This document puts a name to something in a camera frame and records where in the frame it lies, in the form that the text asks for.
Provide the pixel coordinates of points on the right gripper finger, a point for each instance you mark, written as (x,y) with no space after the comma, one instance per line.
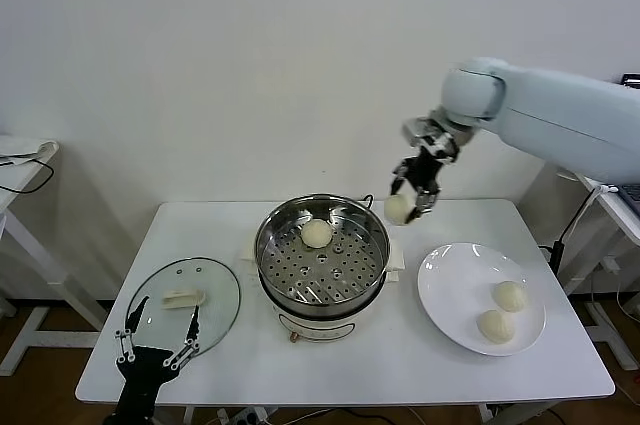
(398,179)
(424,205)

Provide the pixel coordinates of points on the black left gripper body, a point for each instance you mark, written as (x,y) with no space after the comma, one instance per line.
(140,375)

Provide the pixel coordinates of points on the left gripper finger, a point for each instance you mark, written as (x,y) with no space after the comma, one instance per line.
(192,325)
(136,315)

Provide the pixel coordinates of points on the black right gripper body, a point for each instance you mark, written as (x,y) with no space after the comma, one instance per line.
(425,172)

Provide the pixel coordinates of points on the white steamed baozi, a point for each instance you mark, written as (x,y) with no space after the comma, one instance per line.
(397,210)
(511,296)
(495,327)
(316,234)

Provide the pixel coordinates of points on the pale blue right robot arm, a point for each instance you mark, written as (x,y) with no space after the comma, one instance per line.
(550,110)

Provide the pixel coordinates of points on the stainless steel steamer basket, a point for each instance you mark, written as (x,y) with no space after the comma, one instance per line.
(320,265)

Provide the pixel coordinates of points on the white round plate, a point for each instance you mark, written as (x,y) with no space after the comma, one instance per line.
(465,295)

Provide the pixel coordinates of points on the white side table with cloth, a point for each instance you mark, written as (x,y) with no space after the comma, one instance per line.
(35,335)

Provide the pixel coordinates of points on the white power strip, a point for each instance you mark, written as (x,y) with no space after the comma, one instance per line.
(250,415)

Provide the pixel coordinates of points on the cream electric cooker base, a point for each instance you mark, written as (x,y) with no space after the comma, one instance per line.
(315,322)

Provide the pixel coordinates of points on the white power adapter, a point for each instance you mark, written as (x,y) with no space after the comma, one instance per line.
(612,264)

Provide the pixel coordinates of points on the dark grey open laptop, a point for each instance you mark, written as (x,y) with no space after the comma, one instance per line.
(631,195)

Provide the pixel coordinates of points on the white side table with laptop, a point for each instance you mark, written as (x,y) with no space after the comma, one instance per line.
(612,340)

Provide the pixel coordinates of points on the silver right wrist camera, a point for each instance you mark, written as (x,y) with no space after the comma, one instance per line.
(430,135)

